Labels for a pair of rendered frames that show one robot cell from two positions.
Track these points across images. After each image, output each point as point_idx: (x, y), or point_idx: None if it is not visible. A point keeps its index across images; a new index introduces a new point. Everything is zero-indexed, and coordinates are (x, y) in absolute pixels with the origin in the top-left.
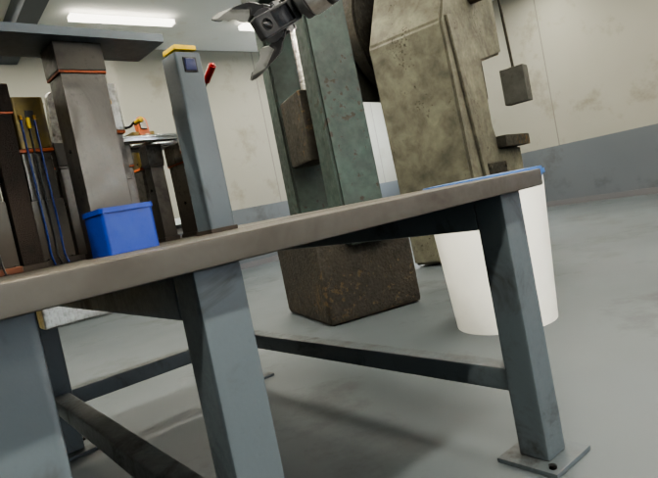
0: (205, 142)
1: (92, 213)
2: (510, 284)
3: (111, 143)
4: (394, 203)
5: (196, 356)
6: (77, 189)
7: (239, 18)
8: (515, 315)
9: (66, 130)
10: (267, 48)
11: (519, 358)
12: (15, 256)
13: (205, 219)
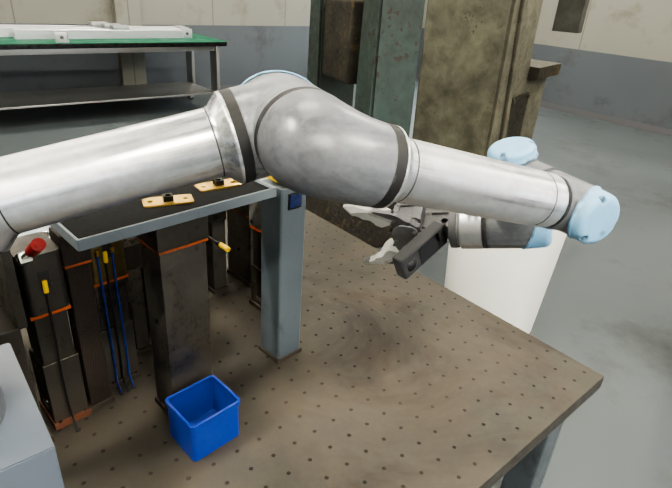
0: (290, 279)
1: (181, 420)
2: (533, 458)
3: (200, 312)
4: (482, 487)
5: None
6: (158, 352)
7: (376, 222)
8: (526, 477)
9: (154, 300)
10: (395, 253)
11: None
12: (84, 400)
13: (272, 346)
